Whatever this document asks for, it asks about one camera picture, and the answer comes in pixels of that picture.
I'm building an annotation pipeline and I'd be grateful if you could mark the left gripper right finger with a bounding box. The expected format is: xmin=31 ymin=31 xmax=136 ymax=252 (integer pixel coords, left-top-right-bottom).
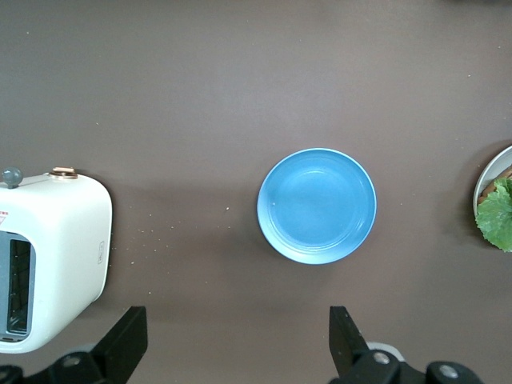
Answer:
xmin=329 ymin=306 xmax=485 ymax=384

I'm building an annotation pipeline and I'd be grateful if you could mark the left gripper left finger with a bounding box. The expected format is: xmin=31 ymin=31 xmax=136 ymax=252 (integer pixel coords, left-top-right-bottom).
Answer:
xmin=0 ymin=306 xmax=148 ymax=384

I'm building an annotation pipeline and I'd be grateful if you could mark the green lettuce leaf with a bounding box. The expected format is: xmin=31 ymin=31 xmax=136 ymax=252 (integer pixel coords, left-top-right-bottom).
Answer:
xmin=475 ymin=177 xmax=512 ymax=254

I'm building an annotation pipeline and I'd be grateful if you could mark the brown bread slice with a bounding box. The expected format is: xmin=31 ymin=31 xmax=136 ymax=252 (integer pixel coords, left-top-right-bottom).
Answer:
xmin=478 ymin=166 xmax=512 ymax=201

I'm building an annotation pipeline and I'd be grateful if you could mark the blue plate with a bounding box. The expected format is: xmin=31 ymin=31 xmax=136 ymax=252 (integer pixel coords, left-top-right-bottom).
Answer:
xmin=256 ymin=147 xmax=378 ymax=266

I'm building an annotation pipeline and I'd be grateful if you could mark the beige plate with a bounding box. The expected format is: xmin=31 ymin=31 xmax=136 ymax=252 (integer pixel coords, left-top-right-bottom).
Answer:
xmin=473 ymin=145 xmax=512 ymax=251

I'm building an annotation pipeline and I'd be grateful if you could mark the white toaster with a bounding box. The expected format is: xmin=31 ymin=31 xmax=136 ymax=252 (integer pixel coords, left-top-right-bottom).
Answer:
xmin=0 ymin=166 xmax=114 ymax=355

